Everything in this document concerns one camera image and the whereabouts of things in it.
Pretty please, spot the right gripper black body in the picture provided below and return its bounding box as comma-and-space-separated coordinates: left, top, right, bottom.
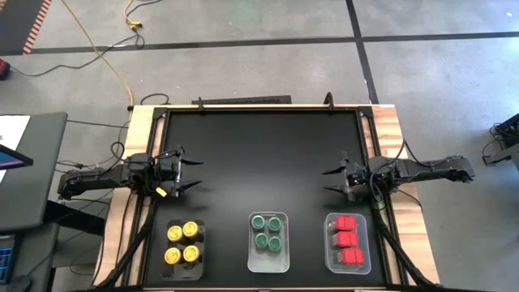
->
340, 151, 371, 203

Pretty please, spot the white paper sheet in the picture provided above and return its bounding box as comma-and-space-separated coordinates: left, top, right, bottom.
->
0, 114, 32, 183

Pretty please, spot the black looped cable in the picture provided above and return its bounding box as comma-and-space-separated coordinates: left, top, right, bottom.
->
139, 92, 171, 106

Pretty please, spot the dark tablet screen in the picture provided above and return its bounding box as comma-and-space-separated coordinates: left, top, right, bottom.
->
0, 143, 35, 171

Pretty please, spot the translucent white plastic bin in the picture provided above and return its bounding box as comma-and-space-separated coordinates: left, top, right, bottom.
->
247, 211, 291, 274

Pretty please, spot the yellow cable with plug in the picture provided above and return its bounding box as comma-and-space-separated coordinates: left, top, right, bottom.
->
123, 0, 144, 30

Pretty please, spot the smoky grey plastic bin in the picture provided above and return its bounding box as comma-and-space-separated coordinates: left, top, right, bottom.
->
161, 218, 207, 281

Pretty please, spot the backlit keyboard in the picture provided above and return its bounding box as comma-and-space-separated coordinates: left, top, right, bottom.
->
0, 233, 18, 286

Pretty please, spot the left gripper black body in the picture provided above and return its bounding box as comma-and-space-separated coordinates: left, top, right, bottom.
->
155, 145, 185, 199

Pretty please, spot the clear plastic bin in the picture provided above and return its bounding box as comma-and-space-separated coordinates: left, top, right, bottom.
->
324, 212, 373, 277

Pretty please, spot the grey side desk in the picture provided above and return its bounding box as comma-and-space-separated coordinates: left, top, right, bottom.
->
0, 112, 69, 233

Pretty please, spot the long yellow floor cable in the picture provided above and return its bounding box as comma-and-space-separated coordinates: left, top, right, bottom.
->
60, 0, 135, 107

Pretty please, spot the orange striped black mat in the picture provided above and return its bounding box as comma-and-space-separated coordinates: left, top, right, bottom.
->
0, 0, 53, 56

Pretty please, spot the black equipment with cables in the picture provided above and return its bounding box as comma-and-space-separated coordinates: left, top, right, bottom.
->
481, 112, 519, 168

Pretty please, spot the black aluminium table frame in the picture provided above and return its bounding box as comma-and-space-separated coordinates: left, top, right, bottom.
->
127, 103, 402, 291

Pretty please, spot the black desk crossbar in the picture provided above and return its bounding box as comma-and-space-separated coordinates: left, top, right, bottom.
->
43, 199, 107, 237

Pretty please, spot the long black floor cable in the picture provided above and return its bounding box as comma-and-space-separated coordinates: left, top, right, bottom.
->
10, 33, 147, 78

